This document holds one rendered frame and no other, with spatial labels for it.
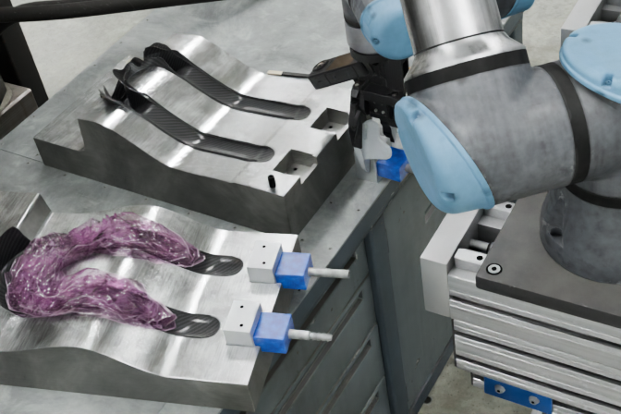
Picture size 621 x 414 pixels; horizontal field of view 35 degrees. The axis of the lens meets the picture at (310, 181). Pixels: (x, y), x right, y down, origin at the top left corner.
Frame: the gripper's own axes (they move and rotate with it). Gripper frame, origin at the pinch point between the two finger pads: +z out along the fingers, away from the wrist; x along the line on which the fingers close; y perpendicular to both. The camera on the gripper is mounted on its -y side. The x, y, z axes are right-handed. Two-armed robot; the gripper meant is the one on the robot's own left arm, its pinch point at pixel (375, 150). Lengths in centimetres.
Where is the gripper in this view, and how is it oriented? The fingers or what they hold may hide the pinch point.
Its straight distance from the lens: 149.7
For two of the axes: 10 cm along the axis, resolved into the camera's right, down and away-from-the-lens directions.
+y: 8.3, 2.6, -4.9
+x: 5.3, -6.0, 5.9
